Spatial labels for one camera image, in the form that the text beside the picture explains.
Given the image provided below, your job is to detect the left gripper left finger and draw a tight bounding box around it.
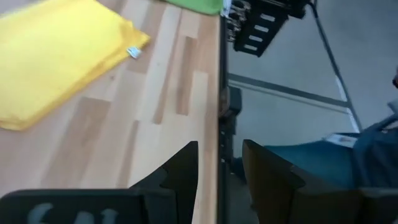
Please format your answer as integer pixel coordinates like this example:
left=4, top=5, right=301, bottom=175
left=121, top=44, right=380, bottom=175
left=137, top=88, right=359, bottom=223
left=130, top=140, right=199, bottom=224

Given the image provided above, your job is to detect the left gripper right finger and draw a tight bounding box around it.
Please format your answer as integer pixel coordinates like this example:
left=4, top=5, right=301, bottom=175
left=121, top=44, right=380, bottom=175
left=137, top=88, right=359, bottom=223
left=242, top=139, right=363, bottom=224

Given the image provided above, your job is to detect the lime green microfiber towel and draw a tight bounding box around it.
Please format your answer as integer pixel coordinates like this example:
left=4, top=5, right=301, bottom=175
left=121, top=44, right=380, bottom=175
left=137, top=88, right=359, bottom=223
left=164, top=0, right=224, bottom=16

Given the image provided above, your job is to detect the white flat card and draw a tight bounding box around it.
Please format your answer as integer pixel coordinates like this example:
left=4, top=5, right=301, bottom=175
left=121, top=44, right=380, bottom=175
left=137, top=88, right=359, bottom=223
left=323, top=132, right=358, bottom=149

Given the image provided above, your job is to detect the black aluminium table frame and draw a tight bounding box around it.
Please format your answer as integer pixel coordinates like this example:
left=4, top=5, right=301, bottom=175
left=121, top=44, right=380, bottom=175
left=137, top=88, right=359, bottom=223
left=217, top=15, right=243, bottom=224

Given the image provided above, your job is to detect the black slotted metal mount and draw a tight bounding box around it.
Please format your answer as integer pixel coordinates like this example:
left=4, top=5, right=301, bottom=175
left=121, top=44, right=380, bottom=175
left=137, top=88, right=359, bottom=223
left=226, top=0, right=312, bottom=58

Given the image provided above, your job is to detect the person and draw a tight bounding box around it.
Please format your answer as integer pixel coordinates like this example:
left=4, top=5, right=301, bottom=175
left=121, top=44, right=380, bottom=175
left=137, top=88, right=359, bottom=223
left=264, top=67, right=398, bottom=190

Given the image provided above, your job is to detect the yellow microfiber towel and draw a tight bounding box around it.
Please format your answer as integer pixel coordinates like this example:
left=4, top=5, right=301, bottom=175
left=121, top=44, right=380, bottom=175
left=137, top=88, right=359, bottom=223
left=0, top=0, right=152, bottom=131

